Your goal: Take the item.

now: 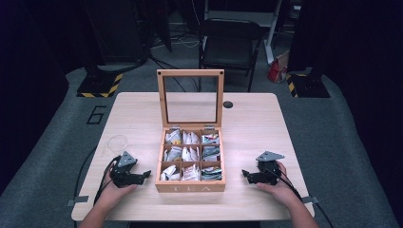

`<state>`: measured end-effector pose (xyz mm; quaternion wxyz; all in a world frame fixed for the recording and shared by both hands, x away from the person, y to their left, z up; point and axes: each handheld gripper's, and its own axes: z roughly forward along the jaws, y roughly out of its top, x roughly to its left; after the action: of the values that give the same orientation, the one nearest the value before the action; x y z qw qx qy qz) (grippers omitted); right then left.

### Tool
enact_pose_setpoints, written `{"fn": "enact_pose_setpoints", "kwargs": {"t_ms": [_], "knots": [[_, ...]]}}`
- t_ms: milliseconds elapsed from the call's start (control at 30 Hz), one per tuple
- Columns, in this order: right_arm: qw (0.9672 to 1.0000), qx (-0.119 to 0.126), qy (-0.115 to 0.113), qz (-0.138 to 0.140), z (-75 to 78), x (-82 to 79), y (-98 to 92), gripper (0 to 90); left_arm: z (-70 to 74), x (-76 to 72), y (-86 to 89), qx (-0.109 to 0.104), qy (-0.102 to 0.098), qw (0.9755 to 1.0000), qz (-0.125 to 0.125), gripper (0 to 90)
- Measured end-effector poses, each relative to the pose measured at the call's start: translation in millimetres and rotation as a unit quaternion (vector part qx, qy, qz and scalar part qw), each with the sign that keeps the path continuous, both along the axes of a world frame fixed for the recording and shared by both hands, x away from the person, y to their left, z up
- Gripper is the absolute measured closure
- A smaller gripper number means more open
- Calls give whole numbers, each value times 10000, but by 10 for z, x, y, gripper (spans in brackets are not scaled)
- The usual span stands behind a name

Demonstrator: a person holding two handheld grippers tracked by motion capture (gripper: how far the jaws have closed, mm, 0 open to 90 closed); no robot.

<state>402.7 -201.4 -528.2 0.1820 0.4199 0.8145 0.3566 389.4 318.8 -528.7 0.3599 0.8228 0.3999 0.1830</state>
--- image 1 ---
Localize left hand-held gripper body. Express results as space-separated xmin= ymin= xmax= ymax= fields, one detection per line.
xmin=109 ymin=150 xmax=144 ymax=189

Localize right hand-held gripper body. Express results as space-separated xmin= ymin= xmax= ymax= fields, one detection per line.
xmin=252 ymin=150 xmax=286 ymax=186

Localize person's left hand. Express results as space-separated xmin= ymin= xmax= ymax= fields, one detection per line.
xmin=100 ymin=169 xmax=139 ymax=207

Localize person's right hand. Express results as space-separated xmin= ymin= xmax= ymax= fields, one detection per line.
xmin=256 ymin=161 xmax=297 ymax=207

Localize clear glass cup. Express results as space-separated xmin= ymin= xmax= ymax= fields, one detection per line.
xmin=106 ymin=134 xmax=129 ymax=156

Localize assorted paper tea bags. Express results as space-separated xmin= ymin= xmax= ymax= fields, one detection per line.
xmin=160 ymin=129 xmax=223 ymax=182

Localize wooden tea box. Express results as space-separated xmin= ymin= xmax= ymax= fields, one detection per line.
xmin=154 ymin=68 xmax=227 ymax=194

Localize black stand with striped base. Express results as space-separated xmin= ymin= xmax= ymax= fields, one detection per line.
xmin=75 ymin=0 xmax=124 ymax=99
xmin=285 ymin=0 xmax=331 ymax=99

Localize red paper bag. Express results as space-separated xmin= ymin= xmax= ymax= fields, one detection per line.
xmin=266 ymin=49 xmax=291 ymax=85

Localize black folding chair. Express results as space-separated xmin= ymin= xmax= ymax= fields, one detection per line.
xmin=198 ymin=18 xmax=264 ymax=93

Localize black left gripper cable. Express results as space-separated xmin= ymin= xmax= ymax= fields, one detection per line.
xmin=73 ymin=147 xmax=123 ymax=228

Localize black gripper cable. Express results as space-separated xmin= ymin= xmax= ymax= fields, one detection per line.
xmin=73 ymin=147 xmax=123 ymax=228
xmin=259 ymin=164 xmax=336 ymax=228

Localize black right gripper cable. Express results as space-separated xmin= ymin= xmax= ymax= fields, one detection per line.
xmin=259 ymin=164 xmax=336 ymax=228

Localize white floor cable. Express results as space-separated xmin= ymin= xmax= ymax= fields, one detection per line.
xmin=151 ymin=33 xmax=202 ymax=50

